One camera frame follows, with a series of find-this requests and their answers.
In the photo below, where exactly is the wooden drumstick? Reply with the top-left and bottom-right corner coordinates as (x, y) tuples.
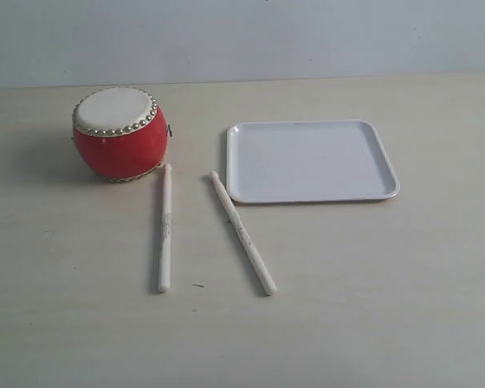
(158, 163), (172, 293)
(209, 171), (277, 296)

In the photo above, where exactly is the small red drum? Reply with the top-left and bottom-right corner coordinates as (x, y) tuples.
(72, 86), (171, 182)

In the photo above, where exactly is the white square plastic tray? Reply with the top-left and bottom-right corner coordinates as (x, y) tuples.
(226, 120), (400, 205)

